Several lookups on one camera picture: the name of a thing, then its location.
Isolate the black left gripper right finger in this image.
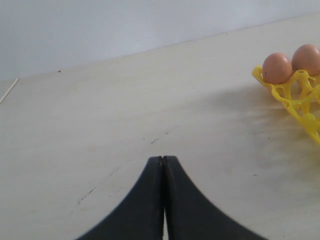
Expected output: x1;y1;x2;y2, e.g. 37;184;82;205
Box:
162;156;263;240

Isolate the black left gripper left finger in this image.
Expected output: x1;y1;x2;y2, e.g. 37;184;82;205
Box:
79;156;164;240

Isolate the brown egg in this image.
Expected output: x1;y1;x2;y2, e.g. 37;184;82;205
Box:
262;52;293;85
291;44;320;77

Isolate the yellow plastic egg tray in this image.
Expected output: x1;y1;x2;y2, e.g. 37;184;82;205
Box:
252;65;320;145

